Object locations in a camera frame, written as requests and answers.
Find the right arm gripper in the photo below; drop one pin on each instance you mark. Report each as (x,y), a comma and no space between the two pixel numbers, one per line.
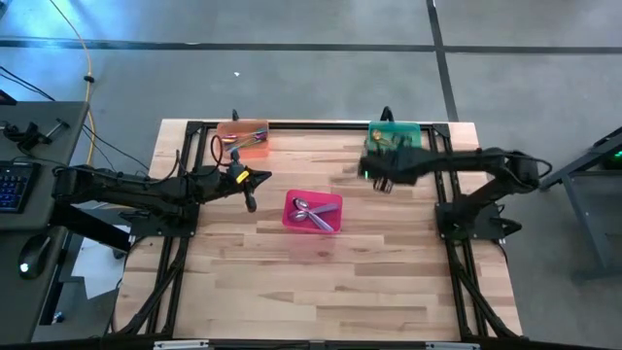
(393,165)

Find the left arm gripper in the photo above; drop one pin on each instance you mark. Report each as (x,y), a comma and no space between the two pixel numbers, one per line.
(235,182)

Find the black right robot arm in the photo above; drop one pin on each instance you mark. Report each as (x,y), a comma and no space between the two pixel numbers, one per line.
(466,158)

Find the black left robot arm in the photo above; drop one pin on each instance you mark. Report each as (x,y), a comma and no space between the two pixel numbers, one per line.
(121,187)

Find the yellow block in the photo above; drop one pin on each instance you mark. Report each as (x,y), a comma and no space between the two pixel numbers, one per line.
(242,176)

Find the orange translucent plastic bin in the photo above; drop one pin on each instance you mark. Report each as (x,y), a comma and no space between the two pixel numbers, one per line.
(243,153)

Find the green translucent plastic bin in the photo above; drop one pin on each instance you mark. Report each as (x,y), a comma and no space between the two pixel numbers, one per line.
(410,129)

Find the pink translucent plastic bin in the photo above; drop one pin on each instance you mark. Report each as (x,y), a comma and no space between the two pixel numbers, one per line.
(291,228)

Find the grey office desk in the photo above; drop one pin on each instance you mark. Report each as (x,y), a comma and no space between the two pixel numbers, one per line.
(48,146)

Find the dark metal stand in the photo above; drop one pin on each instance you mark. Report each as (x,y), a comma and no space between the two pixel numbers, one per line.
(607,146)

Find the black computer mouse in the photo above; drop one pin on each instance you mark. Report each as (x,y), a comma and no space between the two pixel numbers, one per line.
(34,255)

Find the black backlit keyboard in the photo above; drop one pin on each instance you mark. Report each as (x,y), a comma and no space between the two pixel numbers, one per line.
(14,187)

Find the small black camera mount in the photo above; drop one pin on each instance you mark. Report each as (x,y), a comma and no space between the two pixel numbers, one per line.
(386,115)
(235,116)

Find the black aluminium table frame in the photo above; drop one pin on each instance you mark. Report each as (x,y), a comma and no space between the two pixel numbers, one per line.
(316,125)

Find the silver metal bracket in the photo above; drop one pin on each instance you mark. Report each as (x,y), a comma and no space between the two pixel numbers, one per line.
(180,344)
(452,345)

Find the black clamp mount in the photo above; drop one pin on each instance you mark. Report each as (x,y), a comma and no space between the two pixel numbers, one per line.
(26,136)

